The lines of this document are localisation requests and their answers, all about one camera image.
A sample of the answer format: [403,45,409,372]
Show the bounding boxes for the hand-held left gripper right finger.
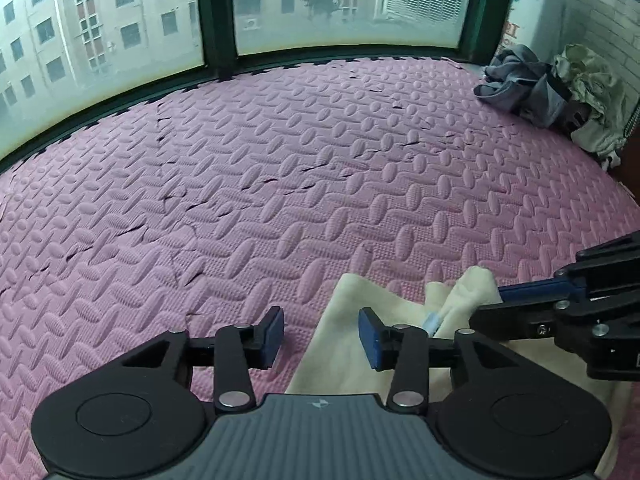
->
[358,307,531,412]

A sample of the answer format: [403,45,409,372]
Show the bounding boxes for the crumpled grey clothes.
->
[472,44,573,128]

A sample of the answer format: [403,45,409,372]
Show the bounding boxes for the cream long-sleeved garment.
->
[285,266,640,480]

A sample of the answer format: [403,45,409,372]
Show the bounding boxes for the dark green window frame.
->
[0,0,521,171]

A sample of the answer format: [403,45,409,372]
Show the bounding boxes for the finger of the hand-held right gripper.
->
[470,292,640,381]
[499,232,640,306]

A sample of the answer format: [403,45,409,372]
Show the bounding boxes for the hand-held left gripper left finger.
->
[122,306,286,413]

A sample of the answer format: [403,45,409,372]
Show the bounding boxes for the crumpled beige clothes pile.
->
[552,44,636,158]

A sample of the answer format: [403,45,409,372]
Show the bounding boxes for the grey apartment building outside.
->
[0,0,386,156]

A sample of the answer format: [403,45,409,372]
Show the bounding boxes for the pink foam mat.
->
[0,55,640,480]

